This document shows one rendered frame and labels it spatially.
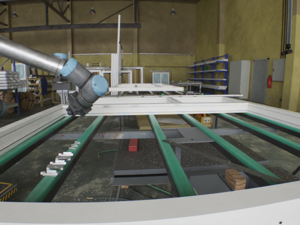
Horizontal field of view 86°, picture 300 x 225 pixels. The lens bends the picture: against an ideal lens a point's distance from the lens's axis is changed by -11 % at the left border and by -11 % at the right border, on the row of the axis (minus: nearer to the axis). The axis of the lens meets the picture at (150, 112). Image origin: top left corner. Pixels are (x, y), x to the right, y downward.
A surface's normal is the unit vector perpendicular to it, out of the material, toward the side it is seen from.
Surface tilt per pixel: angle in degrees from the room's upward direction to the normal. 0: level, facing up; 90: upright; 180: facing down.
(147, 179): 0
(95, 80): 65
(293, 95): 90
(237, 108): 90
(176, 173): 0
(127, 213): 0
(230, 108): 90
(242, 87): 90
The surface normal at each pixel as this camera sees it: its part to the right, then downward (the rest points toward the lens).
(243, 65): 0.08, 0.19
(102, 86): 0.76, -0.32
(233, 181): -1.00, 0.02
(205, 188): 0.00, -0.98
